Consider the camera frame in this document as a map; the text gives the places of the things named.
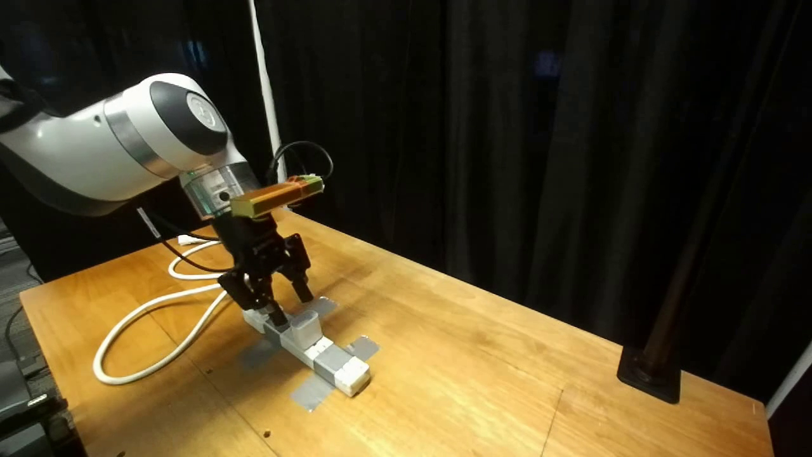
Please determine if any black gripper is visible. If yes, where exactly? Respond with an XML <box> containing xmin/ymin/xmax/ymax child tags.
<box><xmin>211</xmin><ymin>212</ymin><xmax>316</xmax><ymax>329</ymax></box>

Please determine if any white charger brick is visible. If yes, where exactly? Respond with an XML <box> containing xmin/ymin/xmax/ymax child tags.
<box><xmin>283</xmin><ymin>304</ymin><xmax>328</xmax><ymax>343</ymax></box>

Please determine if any white vertical pole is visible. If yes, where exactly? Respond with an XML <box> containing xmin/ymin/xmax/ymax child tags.
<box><xmin>243</xmin><ymin>0</ymin><xmax>292</xmax><ymax>173</ymax></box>
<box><xmin>764</xmin><ymin>337</ymin><xmax>812</xmax><ymax>420</ymax></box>

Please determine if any black curtain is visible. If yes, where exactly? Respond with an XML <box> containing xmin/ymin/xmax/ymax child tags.
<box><xmin>0</xmin><ymin>0</ymin><xmax>812</xmax><ymax>401</ymax></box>

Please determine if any gold wrist camera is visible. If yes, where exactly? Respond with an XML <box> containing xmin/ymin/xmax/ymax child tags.
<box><xmin>229</xmin><ymin>173</ymin><xmax>328</xmax><ymax>220</ymax></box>

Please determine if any thick white power cord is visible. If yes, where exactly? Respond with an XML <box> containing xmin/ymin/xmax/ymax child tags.
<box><xmin>89</xmin><ymin>234</ymin><xmax>249</xmax><ymax>387</ymax></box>

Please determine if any black post with base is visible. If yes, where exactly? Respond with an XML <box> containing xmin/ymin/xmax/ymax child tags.
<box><xmin>613</xmin><ymin>250</ymin><xmax>704</xmax><ymax>406</ymax></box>

